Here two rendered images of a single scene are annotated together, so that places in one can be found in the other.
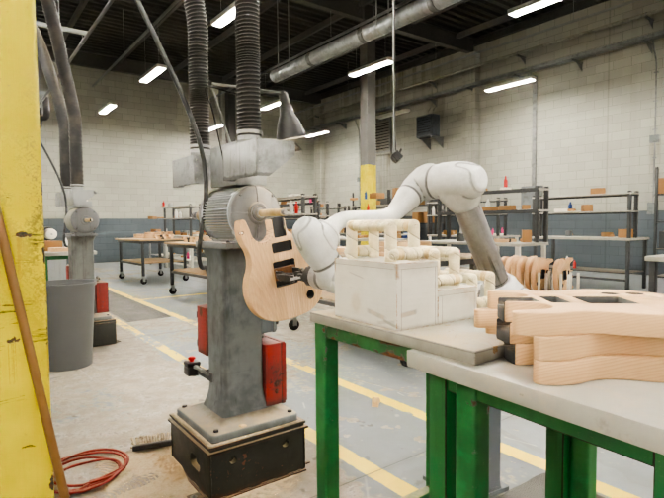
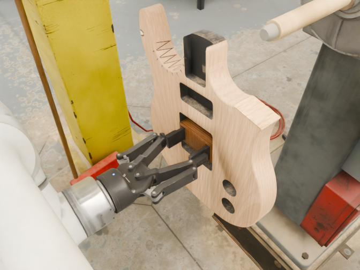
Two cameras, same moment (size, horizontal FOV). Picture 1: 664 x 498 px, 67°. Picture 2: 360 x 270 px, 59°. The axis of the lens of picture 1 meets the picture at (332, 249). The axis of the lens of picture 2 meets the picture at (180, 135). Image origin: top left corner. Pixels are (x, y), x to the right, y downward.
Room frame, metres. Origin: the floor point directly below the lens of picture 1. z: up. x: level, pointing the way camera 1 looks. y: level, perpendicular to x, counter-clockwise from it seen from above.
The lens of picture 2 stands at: (1.92, -0.23, 1.50)
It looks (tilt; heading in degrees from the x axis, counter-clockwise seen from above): 49 degrees down; 89
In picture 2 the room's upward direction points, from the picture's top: straight up
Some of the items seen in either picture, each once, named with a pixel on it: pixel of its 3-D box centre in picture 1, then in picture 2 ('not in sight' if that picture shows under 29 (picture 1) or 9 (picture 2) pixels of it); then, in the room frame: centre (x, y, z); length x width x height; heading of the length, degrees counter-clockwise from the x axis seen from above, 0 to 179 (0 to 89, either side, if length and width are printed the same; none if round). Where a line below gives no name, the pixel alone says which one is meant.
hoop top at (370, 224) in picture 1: (370, 225); not in sight; (1.37, -0.10, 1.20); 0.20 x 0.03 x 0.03; 35
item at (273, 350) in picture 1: (264, 363); (348, 197); (2.54, 0.35, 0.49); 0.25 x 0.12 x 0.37; 37
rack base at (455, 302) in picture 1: (423, 298); not in sight; (1.49, -0.27, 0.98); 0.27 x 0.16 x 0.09; 36
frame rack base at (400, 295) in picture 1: (383, 290); not in sight; (1.40, -0.14, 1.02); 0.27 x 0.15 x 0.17; 36
